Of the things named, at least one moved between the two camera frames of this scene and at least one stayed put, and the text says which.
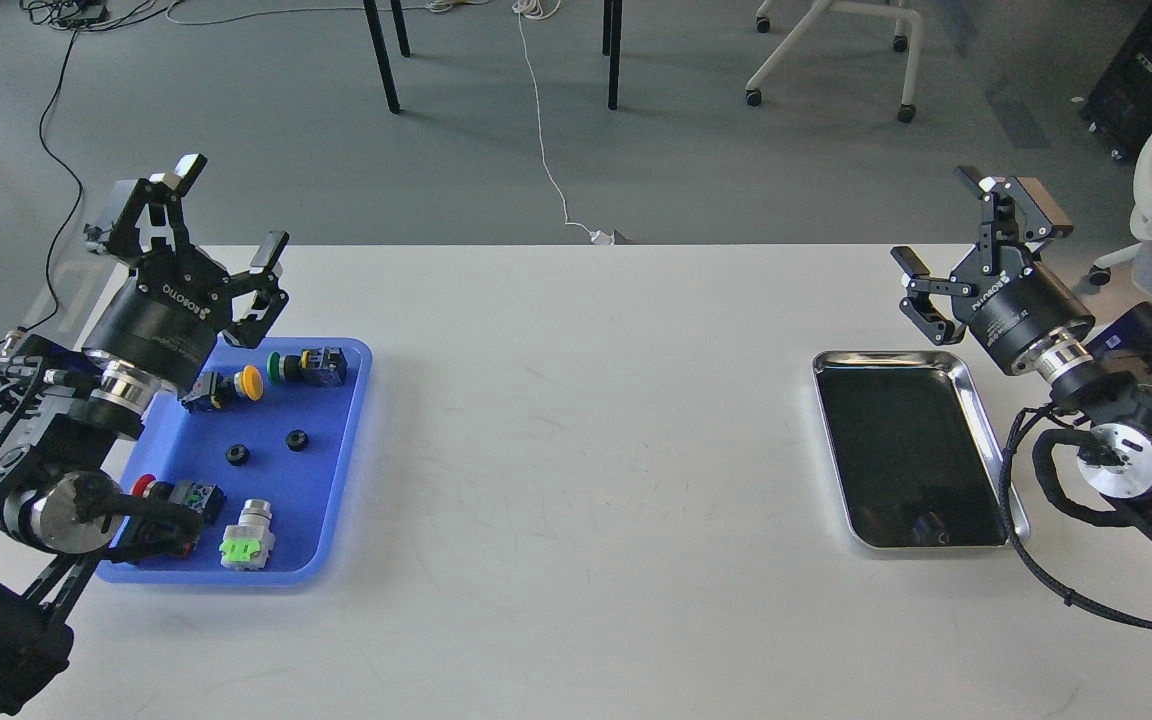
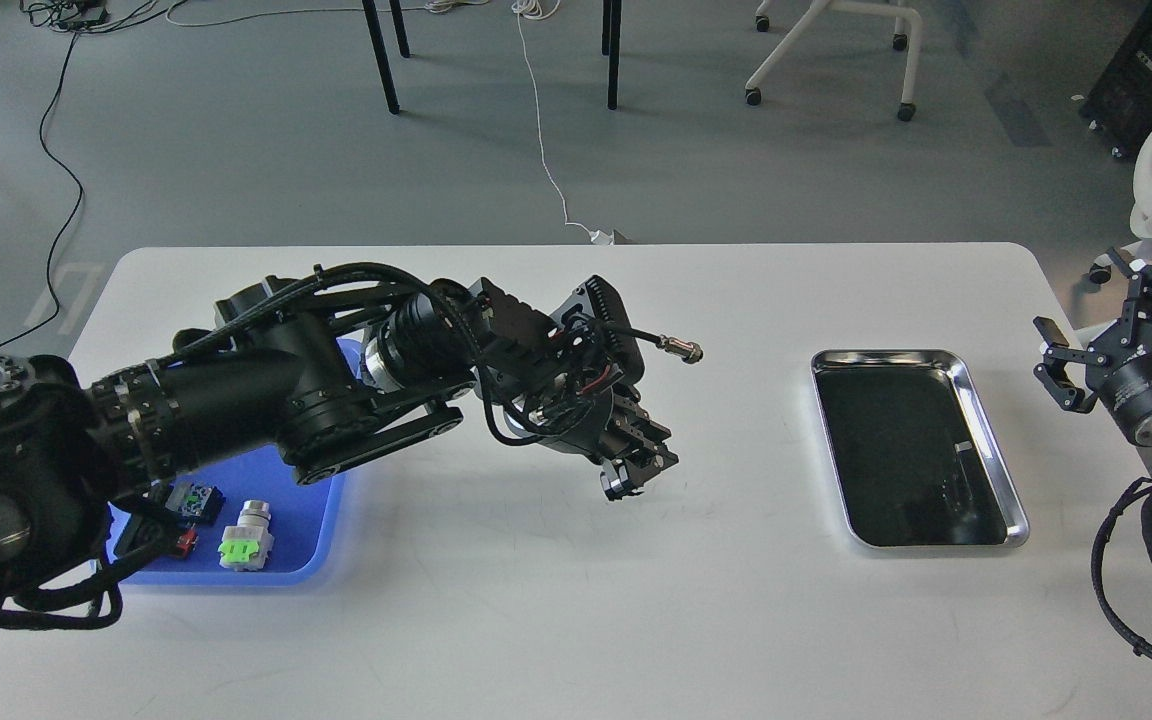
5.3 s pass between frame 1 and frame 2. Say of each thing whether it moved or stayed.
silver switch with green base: stayed
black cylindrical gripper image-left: moved
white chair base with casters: stayed
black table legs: stayed
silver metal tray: stayed
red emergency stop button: moved
